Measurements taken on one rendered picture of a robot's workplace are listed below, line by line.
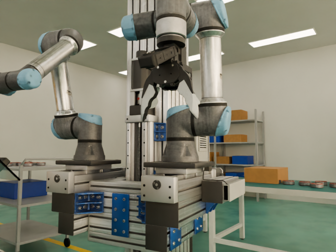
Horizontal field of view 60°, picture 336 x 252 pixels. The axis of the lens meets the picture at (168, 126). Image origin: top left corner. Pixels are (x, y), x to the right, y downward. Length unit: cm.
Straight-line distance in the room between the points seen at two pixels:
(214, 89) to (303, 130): 589
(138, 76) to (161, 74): 72
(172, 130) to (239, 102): 635
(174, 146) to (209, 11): 54
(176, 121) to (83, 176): 50
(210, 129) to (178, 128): 13
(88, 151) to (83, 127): 12
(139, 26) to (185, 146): 51
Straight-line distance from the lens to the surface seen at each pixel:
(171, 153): 115
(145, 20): 88
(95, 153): 143
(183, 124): 116
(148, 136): 136
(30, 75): 118
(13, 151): 690
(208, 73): 116
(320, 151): 691
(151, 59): 62
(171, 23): 73
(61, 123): 153
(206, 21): 119
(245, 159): 675
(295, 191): 277
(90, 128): 144
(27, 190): 378
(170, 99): 143
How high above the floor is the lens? 108
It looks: 5 degrees up
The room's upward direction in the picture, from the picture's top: straight up
